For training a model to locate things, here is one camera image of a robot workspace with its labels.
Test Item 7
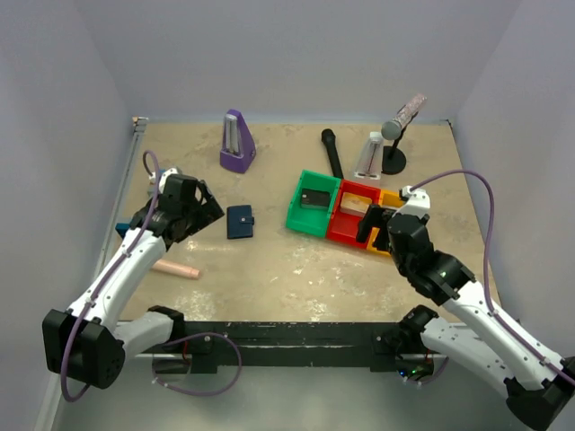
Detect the blue card holder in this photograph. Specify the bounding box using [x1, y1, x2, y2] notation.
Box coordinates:
[226, 205, 255, 240]

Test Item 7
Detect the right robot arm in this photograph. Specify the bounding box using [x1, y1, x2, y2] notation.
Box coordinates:
[357, 205, 574, 430]

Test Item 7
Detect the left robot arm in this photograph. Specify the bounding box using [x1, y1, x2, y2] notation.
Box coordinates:
[42, 173, 224, 389]

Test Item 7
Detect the tan card in red bin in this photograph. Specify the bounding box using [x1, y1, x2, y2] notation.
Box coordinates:
[340, 192, 372, 217]

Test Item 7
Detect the black card in green bin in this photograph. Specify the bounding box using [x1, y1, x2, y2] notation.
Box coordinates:
[300, 189, 331, 210]

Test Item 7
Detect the orange bin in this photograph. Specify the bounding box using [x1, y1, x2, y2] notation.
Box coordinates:
[367, 189, 403, 257]

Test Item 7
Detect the red bin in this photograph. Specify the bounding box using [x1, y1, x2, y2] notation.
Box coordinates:
[325, 180, 380, 250]

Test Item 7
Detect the clear metronome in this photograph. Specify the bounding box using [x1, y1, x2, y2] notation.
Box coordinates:
[351, 131, 384, 186]

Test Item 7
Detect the pink cylinder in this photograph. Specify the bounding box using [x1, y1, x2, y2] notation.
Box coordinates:
[152, 259, 200, 279]

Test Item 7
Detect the black microphone stand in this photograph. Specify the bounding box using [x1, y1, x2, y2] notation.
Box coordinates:
[381, 113, 406, 175]

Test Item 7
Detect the blue grey toy tool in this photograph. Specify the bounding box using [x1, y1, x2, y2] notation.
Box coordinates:
[115, 177, 159, 240]

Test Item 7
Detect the green bin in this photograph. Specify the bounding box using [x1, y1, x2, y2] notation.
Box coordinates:
[286, 170, 341, 238]

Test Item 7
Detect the purple metronome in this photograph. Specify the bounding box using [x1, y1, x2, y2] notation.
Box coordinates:
[219, 110, 256, 173]

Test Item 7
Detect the silver microphone on stand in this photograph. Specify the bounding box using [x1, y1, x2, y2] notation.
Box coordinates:
[381, 93, 427, 141]

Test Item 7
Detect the black microphone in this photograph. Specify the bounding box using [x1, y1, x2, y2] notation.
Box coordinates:
[321, 128, 344, 179]

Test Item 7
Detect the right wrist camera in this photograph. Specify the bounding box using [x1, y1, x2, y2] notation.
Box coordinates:
[396, 186, 430, 218]

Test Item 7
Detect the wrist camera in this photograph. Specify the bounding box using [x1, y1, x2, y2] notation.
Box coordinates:
[396, 186, 430, 218]
[147, 167, 182, 196]

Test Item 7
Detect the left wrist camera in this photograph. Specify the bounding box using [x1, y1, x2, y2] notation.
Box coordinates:
[147, 167, 182, 196]

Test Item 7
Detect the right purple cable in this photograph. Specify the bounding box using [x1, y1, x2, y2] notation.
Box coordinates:
[406, 169, 575, 388]

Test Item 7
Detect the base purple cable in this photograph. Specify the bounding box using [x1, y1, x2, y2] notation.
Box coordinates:
[151, 331, 243, 398]

